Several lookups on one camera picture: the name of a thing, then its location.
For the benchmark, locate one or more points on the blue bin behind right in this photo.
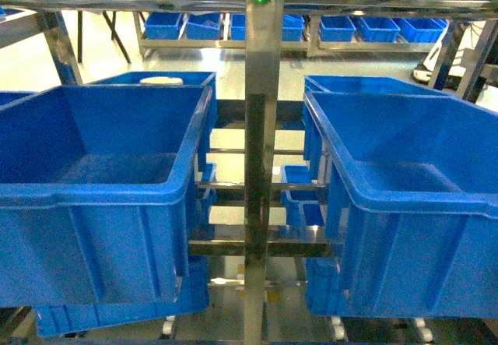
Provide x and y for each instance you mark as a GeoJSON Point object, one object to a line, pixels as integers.
{"type": "Point", "coordinates": [351, 84]}

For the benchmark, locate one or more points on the blue bin behind left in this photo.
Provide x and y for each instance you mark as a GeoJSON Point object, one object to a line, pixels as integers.
{"type": "Point", "coordinates": [188, 79]}

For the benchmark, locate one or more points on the white round lid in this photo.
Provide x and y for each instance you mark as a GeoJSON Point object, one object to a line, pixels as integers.
{"type": "Point", "coordinates": [162, 81]}

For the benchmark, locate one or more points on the large blue bin left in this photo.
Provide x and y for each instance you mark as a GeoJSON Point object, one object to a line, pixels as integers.
{"type": "Point", "coordinates": [98, 192]}

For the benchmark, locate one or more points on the large blue bin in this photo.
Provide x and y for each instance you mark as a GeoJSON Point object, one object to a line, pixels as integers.
{"type": "Point", "coordinates": [410, 204]}
{"type": "Point", "coordinates": [98, 192]}

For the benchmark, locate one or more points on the large blue bin right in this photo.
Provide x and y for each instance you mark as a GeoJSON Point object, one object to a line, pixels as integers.
{"type": "Point", "coordinates": [410, 204]}

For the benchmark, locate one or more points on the vertical steel shelf post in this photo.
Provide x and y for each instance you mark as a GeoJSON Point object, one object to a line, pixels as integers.
{"type": "Point", "coordinates": [262, 61]}

